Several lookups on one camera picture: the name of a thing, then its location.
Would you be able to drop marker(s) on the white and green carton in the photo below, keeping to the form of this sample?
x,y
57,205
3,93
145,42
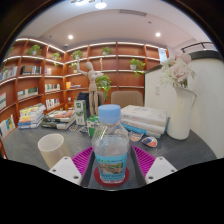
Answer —
x,y
80,113

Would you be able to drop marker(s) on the branched ceiling lamp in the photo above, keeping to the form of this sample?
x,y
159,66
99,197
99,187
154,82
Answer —
x,y
96,4

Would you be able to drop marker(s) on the beige chair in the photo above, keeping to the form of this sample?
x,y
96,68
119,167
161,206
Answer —
x,y
127,99

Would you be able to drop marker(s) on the wooden artist mannequin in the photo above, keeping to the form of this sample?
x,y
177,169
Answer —
x,y
92,83

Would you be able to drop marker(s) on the clear blue-capped water bottle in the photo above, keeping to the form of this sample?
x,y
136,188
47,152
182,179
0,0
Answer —
x,y
110,146

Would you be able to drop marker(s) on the round recessed ceiling light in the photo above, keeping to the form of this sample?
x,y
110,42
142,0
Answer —
x,y
157,34
70,37

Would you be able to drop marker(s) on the white pitcher vase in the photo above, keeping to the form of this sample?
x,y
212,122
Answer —
x,y
180,116

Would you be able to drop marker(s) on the cream paper cup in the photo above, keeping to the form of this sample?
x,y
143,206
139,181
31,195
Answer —
x,y
53,151

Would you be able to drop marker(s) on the brown wooden shelf unit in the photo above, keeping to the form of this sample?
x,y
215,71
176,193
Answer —
x,y
40,73

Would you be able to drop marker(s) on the colourful round badge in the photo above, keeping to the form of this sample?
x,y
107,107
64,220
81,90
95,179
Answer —
x,y
135,136
149,141

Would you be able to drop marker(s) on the black ceiling track rail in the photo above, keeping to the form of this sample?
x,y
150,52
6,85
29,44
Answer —
x,y
196,45

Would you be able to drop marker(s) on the dark chair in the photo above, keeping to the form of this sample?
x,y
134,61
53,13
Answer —
x,y
83,96

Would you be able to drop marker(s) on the stack of colourful books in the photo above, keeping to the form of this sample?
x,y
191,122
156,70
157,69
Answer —
x,y
31,116

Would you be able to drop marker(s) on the stack of dark books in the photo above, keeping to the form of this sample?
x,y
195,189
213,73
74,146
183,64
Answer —
x,y
59,119

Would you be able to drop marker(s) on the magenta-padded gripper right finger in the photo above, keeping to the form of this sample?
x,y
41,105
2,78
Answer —
x,y
161,168

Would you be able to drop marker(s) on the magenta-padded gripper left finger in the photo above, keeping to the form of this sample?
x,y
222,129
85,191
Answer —
x,y
65,168

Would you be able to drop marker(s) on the flat round red coaster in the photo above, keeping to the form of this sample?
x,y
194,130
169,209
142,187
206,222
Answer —
x,y
97,178

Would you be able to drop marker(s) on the ceiling air vent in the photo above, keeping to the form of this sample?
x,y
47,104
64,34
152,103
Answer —
x,y
133,12

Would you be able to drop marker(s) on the pink and white flowers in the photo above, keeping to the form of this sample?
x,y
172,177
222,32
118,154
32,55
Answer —
x,y
178,71

